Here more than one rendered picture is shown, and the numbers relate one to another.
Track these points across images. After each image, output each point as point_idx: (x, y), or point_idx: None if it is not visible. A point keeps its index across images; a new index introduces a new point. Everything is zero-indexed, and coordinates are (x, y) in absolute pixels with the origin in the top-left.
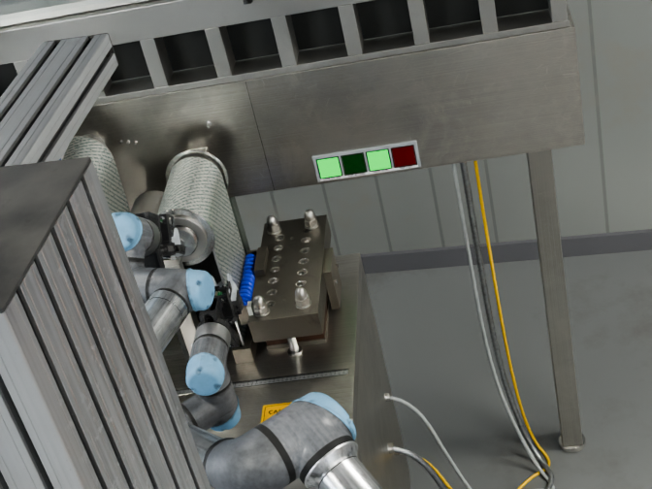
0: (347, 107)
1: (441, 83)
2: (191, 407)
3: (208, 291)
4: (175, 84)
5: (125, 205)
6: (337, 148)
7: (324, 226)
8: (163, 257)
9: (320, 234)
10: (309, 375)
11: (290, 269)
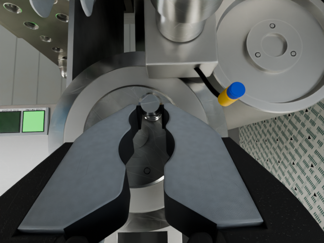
0: (1, 182)
1: None
2: None
3: None
4: (160, 231)
5: (242, 126)
6: (23, 139)
7: (50, 59)
8: (175, 131)
9: (46, 53)
10: None
11: (38, 15)
